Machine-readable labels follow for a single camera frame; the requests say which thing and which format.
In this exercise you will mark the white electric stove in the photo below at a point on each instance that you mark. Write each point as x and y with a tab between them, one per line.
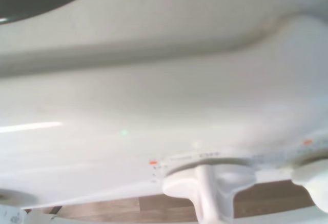
153	93

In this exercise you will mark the white burner knob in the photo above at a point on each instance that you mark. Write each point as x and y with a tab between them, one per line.
205	190
315	180

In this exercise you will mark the white oven temperature knob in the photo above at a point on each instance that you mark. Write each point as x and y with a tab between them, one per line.
12	198

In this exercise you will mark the white front burner knob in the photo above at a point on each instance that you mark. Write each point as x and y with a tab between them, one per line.
205	190

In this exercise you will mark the white rear burner knob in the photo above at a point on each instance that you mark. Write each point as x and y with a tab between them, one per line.
315	180

